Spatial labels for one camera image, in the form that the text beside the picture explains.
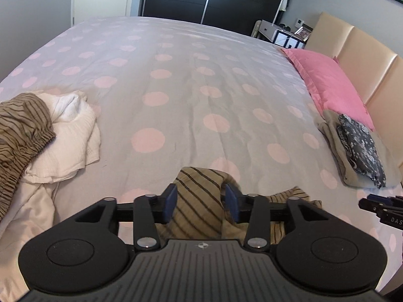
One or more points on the tan striped button shirt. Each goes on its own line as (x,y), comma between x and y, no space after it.
(195,207)

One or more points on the folded beige garment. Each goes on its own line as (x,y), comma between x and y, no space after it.
(332,141)

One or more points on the beige padded headboard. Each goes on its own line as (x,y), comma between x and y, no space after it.
(362,47)

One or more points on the pink pillow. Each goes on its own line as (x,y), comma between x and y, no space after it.
(327,81)

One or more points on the white bedside shelf unit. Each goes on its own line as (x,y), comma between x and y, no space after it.
(267,30)

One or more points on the brown zebra-striped garment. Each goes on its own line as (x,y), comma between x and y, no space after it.
(22,125)

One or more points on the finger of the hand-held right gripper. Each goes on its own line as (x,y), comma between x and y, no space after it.
(371,207)
(377,198)

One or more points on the white textured garment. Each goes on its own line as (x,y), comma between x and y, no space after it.
(72,132)

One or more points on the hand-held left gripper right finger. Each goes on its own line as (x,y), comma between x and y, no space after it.
(231,203)

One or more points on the grey pink-dotted bed blanket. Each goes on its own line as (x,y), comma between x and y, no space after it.
(189,69)

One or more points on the cream satin garment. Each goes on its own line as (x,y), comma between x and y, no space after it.
(28,204)

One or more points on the small photo frame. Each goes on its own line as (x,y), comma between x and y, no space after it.
(303,32)

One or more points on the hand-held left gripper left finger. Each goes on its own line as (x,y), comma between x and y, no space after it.
(171,203)

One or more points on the folded dark floral garment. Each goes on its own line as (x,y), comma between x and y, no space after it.
(359,144)

